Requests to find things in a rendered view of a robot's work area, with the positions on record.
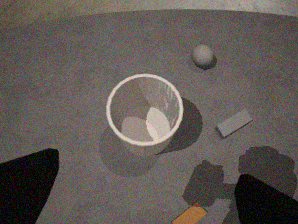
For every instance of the beige ball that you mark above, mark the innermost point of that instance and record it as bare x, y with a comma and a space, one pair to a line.
202, 55

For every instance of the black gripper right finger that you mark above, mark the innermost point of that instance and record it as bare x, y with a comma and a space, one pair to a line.
259, 203

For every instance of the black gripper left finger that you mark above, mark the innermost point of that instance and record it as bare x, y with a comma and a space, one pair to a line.
25, 185

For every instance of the grey rectangular block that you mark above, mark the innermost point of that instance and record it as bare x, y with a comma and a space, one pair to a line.
234, 122

